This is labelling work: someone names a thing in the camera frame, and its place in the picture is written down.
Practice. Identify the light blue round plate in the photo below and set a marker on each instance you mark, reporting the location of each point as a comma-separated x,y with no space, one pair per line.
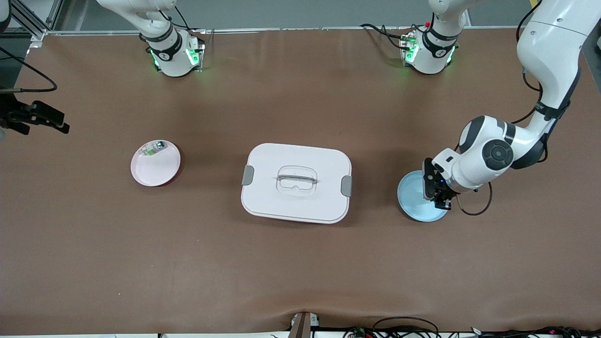
413,202

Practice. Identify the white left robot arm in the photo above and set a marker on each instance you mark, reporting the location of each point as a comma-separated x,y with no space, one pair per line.
469,164

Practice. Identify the brown table mat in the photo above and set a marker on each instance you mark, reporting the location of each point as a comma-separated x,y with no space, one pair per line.
300,263

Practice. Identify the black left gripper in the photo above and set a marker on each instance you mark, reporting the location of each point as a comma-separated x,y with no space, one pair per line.
442,193

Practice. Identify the green clear switch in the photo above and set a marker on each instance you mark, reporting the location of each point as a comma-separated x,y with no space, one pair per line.
154,149

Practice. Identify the grey box latch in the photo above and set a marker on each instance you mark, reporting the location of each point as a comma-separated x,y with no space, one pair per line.
247,175
346,186

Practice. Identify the white lidded storage box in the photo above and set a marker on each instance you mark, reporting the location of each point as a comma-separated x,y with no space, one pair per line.
296,206

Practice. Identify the pink round plate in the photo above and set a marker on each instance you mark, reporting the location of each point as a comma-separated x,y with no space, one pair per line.
155,169

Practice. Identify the aluminium frame profile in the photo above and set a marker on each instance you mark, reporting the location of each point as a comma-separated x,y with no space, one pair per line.
28,23

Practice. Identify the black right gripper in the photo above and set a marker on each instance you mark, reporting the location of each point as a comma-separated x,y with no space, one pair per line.
14,115

